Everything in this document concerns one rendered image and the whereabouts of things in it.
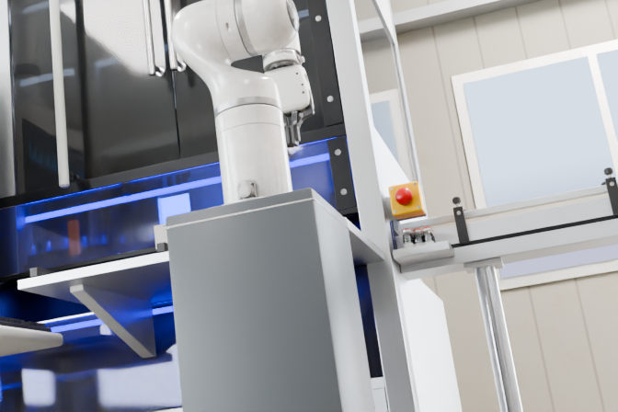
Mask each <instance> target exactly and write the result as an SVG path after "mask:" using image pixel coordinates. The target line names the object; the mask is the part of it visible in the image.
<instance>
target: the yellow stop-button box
mask: <svg viewBox="0 0 618 412"><path fill-rule="evenodd" d="M401 188H408V189H410V190H411V192H412V194H413V200H412V201H411V202H410V203H409V204H408V205H400V204H399V203H398V202H397V201H396V200H395V193H396V192H397V190H398V189H401ZM388 190H389V196H390V202H391V208H392V214H393V216H394V217H395V218H396V220H397V221H398V222H400V221H404V220H410V219H415V218H419V217H424V216H427V212H426V207H425V201H424V196H423V190H422V187H421V186H420V185H419V183H418V182H417V181H414V182H409V183H405V184H400V185H395V186H391V187H389V188H388Z"/></svg>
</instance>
